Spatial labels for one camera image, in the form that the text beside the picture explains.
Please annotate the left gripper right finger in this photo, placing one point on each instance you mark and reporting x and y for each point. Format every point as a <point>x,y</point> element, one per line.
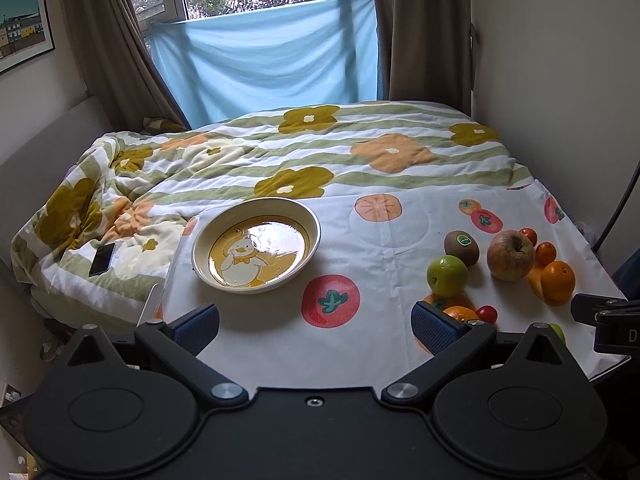
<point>457,348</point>

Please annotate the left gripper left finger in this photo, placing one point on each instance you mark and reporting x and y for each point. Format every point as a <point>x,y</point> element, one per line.
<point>173,348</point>

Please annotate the red cherry tomato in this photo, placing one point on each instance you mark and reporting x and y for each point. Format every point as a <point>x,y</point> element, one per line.
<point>487,314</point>
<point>530,234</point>

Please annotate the green apple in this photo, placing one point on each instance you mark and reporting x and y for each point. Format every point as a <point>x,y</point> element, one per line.
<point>559,332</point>
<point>447,275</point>

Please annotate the large orange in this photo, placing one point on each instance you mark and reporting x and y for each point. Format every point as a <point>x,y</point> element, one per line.
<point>557,282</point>

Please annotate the small orange mandarin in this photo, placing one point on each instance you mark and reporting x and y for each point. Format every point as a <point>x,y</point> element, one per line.
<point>545,253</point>

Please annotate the brown kiwi with sticker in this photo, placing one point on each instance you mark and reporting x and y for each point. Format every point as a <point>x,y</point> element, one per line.
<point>462,245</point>

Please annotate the large russet apple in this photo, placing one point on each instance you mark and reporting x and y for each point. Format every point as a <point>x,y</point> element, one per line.
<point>510,256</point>

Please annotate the white fruit print cloth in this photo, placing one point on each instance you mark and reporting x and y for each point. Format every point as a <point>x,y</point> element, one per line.
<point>344,320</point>

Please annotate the black smartphone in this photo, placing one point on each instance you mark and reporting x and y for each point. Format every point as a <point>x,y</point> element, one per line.
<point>102,259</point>

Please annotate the yellow duck bowl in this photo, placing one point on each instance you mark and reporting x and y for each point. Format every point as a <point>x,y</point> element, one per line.
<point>255,246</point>

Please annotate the floral striped duvet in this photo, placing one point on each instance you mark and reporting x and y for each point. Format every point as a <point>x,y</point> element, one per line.
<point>139,191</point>

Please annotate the floral pillow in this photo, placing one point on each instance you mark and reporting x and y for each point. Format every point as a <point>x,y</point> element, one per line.
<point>156,126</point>

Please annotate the grey headboard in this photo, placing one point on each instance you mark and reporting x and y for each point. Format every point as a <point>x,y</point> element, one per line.
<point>32,173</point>

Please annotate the left brown curtain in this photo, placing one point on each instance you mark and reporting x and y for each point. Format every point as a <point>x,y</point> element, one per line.
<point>116,66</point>

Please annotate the brown curtain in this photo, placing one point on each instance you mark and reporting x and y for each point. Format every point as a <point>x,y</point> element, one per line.
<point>116,66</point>
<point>426,51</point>

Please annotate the right brown curtain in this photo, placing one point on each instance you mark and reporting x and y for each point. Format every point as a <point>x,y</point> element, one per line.
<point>426,51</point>

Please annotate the blue sheet over window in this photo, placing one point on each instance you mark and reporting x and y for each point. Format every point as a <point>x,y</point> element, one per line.
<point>318,52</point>

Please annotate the framed wall picture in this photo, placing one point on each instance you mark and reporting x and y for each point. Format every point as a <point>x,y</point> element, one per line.
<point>25,32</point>

